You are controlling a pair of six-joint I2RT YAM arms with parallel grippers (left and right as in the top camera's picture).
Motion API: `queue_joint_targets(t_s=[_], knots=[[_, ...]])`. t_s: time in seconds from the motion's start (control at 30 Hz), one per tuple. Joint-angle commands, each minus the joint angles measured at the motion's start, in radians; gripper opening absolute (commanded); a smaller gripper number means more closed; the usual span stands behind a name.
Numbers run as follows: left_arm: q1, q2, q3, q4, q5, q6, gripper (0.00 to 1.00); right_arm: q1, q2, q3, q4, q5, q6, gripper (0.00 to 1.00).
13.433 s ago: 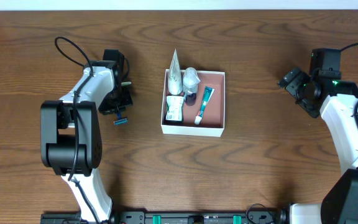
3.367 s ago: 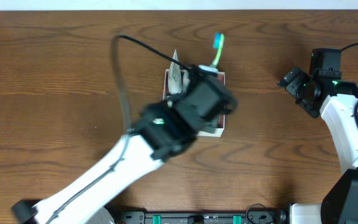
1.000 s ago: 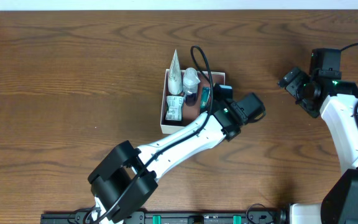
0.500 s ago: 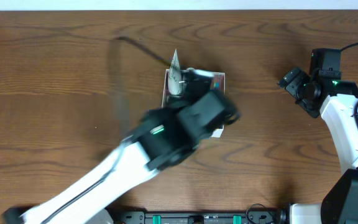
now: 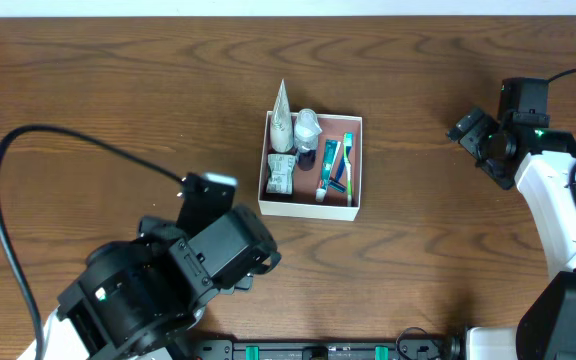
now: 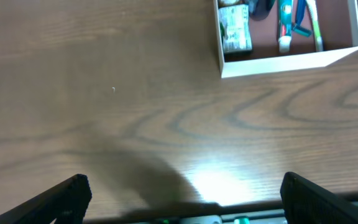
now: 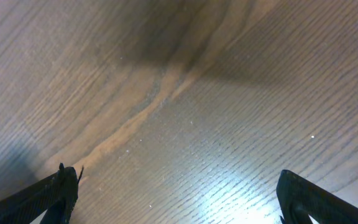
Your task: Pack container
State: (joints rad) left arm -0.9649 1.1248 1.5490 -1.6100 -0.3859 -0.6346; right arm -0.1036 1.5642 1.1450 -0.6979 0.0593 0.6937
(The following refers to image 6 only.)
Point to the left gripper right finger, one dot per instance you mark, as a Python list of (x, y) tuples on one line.
[(304, 202)]

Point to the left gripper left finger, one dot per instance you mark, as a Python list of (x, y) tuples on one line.
[(66, 202)]

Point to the blue disposable razor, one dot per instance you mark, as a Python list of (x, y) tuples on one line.
[(300, 13)]

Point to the teal toothpaste tube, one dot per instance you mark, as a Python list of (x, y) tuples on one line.
[(285, 9)]

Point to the green white packet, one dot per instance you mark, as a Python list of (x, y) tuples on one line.
[(234, 27)]

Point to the blue pump bottle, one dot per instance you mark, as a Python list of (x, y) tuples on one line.
[(260, 9)]

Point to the green white toothbrush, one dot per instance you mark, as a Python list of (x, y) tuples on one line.
[(314, 20)]

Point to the white box pink interior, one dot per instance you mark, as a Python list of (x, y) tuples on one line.
[(338, 23)]

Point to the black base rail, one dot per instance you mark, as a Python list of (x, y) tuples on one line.
[(212, 213)]

